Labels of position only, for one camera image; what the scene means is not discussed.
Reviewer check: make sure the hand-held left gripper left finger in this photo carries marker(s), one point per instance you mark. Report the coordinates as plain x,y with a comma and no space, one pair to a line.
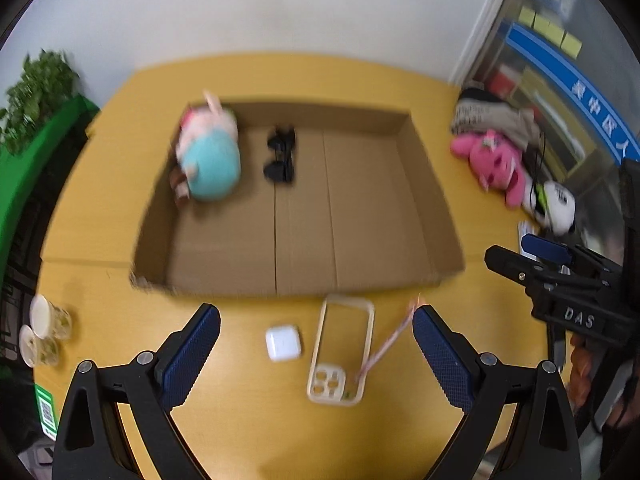
192,355

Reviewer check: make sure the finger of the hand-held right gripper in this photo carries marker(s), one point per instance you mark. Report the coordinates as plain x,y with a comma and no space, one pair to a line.
545,249
510,265

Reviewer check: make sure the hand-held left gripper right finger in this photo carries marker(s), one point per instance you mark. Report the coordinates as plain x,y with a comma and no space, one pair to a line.
442,355

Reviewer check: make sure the pink pen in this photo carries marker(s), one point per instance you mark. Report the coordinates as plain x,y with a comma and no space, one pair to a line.
385,347

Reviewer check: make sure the white earbuds case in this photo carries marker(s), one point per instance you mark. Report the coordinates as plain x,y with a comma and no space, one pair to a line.
283,343

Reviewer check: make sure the clear phone case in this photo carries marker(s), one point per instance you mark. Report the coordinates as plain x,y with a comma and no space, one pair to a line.
325,390

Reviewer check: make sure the brown cardboard box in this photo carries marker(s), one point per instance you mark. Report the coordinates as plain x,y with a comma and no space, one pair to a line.
350,210

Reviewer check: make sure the pink and teal plush pig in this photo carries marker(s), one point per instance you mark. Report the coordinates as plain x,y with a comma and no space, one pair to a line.
215,165

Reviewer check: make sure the person's right hand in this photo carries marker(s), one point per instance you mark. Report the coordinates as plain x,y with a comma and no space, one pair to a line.
585,365

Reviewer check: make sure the white plush toy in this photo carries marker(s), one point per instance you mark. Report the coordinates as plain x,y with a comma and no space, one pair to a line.
557,205

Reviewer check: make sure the pink plush toy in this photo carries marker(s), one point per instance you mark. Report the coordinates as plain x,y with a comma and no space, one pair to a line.
495,165

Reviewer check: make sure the beige cloth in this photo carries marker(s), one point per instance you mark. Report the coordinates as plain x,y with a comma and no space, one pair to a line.
495,115

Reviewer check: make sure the green code sticker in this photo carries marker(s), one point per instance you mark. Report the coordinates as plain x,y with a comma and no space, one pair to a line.
46,412

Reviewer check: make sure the blue sign strip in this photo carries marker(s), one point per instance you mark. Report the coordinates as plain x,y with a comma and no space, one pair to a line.
565,70

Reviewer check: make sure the black sunglasses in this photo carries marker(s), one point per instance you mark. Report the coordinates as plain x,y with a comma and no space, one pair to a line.
277,172

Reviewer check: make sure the yellow sticky note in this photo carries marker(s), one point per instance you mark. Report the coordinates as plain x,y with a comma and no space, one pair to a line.
526,16
572,44
549,26

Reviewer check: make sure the green planter box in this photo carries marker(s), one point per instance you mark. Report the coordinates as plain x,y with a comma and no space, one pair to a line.
35,160

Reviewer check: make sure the green potted plant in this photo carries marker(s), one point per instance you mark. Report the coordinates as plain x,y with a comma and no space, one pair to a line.
40,90

